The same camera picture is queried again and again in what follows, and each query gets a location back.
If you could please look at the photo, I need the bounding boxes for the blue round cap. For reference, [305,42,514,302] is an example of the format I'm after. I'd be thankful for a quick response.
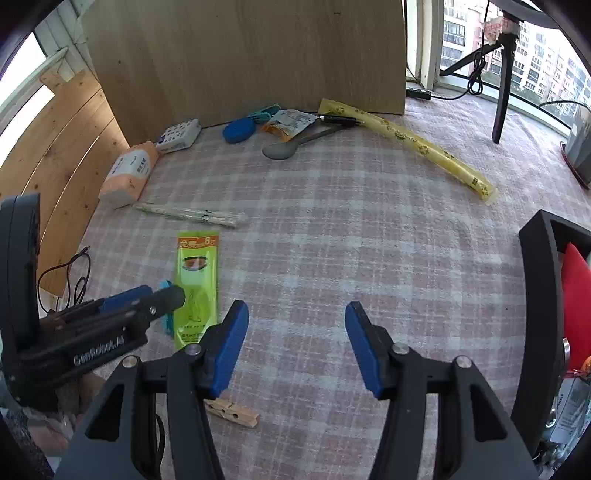
[222,117,256,145]

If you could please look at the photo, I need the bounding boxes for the grey spoon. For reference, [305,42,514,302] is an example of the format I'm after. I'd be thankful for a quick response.
[262,124,345,161]

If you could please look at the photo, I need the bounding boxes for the wooden slat panel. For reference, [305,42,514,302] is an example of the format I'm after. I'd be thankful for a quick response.
[0,69,130,298]

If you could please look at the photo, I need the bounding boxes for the white dotted tissue pack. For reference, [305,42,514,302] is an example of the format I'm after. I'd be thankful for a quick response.
[154,119,202,154]

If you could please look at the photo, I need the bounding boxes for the wooden clothespin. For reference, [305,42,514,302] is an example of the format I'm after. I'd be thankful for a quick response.
[203,399,260,429]

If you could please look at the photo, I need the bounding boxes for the bamboo chopsticks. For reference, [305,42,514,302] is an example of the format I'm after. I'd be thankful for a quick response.
[133,202,247,229]

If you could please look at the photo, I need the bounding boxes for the turquoise plastic clip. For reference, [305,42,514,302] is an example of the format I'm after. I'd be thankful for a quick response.
[247,104,281,124]

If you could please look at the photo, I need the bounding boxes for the red cloth pouch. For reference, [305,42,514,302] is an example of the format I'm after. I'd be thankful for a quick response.
[560,242,591,372]

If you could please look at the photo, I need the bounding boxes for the black tray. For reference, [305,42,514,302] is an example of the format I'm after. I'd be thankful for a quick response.
[518,209,591,462]

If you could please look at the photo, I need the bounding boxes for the paper tag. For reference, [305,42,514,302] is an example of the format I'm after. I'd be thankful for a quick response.
[482,17,520,42]

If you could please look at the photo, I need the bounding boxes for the orange and white tissue pack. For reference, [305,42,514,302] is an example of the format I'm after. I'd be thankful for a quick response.
[98,141,160,208]

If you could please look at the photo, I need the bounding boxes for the white window frame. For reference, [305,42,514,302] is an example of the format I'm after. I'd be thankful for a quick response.
[404,0,446,90]

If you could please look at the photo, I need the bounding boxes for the green highlighter marker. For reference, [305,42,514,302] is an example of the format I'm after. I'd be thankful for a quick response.
[173,232,221,350]

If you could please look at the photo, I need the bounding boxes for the black tripod cable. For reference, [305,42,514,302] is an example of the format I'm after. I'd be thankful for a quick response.
[431,44,490,100]

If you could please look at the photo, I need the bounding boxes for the ring light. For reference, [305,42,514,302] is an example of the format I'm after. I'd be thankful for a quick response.
[489,0,561,28]

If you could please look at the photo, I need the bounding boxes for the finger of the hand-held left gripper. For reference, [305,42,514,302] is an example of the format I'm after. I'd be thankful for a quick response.
[98,285,155,315]
[131,285,186,321]

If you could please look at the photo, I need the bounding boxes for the light wooden board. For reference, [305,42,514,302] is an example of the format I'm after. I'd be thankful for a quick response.
[83,0,407,146]

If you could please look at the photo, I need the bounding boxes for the thin black cable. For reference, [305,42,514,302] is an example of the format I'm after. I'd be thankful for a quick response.
[37,247,93,319]

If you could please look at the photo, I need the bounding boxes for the black tripod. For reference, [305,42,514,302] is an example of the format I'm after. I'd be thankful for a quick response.
[438,0,525,145]

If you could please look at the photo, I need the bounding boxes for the red white coffee sachet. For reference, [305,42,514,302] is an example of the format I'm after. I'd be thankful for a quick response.
[262,109,319,142]

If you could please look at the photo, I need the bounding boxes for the red plant saucer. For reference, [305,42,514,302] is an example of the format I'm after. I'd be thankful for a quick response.
[558,142,591,190]

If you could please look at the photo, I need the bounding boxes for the long yellow packet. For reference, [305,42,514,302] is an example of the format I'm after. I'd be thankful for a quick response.
[318,98,499,205]

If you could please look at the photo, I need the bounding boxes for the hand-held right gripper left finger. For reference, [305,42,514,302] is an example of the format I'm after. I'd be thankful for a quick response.
[55,299,250,480]

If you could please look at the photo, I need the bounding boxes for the clear packet with white label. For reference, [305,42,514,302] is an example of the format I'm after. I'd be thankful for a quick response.
[547,369,591,444]

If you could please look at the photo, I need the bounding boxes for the light blue plastic clip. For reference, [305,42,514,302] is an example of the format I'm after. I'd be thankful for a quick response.
[154,279,178,335]

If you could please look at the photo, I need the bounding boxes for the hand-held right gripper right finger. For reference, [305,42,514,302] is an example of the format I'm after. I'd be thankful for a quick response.
[345,301,539,480]

